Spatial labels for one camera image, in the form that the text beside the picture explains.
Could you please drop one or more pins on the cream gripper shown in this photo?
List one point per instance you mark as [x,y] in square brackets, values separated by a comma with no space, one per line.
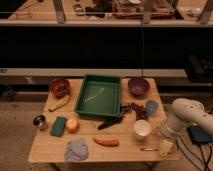
[167,146]

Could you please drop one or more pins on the metal fork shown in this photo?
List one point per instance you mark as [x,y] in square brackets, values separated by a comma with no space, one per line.
[148,149]

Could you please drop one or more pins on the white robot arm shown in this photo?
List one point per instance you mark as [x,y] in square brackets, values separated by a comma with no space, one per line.
[185,112]

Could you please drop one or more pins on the white cup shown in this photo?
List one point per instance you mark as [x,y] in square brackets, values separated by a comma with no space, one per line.
[142,129]

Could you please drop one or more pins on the blue box on floor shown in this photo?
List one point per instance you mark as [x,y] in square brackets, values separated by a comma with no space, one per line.
[198,135]

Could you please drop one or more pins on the blue plastic cup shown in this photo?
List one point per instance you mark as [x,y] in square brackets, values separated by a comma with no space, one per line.
[150,107]

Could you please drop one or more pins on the dark grape bunch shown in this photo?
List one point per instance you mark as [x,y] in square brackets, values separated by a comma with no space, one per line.
[138,109]

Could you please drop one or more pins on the orange carrot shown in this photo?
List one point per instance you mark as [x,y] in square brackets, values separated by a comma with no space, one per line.
[107,143]

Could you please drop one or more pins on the wooden table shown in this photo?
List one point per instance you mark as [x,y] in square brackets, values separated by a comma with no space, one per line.
[50,149]

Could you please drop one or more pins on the purple bowl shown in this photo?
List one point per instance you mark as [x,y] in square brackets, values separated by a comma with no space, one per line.
[138,86]

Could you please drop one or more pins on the green plastic tray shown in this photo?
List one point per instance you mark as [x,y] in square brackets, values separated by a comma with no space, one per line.
[99,96]

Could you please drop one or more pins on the blue crumpled cloth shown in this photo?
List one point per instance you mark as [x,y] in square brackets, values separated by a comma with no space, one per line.
[76,150]

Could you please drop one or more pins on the orange apple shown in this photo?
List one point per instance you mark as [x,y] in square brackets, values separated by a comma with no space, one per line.
[72,125]

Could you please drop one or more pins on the green sponge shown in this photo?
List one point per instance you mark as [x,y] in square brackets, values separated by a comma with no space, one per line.
[58,127]

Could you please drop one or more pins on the yellow banana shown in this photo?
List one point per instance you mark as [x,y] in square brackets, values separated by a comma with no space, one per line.
[60,103]

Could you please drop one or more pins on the red bowl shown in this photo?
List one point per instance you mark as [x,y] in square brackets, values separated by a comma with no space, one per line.
[59,87]

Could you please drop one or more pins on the small metal cup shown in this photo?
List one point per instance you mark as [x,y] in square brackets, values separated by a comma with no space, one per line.
[40,122]

